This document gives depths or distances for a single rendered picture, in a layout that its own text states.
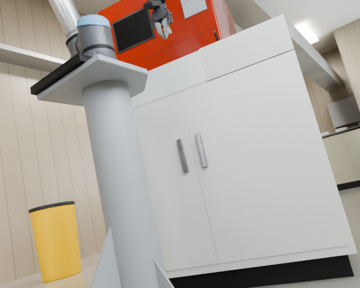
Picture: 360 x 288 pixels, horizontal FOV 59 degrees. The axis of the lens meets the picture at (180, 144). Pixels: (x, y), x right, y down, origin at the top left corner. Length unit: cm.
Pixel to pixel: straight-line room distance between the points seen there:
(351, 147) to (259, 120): 464
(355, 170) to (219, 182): 468
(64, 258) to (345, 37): 756
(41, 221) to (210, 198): 183
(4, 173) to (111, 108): 281
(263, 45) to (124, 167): 71
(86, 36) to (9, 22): 343
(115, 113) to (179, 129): 38
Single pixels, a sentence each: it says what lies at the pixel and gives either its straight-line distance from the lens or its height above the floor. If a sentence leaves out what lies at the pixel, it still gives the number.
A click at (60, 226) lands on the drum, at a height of 40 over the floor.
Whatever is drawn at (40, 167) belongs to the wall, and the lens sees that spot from 398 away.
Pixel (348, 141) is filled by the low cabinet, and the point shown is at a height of 73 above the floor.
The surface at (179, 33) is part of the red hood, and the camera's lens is 215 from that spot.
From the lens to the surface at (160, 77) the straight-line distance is 143.
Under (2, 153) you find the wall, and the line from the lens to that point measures 382.
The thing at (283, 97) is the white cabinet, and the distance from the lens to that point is 125.
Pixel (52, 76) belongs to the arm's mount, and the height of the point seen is 83.
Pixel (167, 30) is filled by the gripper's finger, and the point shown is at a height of 112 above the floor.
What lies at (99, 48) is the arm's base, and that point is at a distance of 116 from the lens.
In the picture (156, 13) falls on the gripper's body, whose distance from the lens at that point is 159.
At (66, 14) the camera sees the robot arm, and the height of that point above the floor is 116.
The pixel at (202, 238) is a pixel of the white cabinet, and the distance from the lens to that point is 132.
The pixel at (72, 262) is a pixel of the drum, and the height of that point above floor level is 10.
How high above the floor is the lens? 36
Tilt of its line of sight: 10 degrees up
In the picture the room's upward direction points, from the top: 13 degrees counter-clockwise
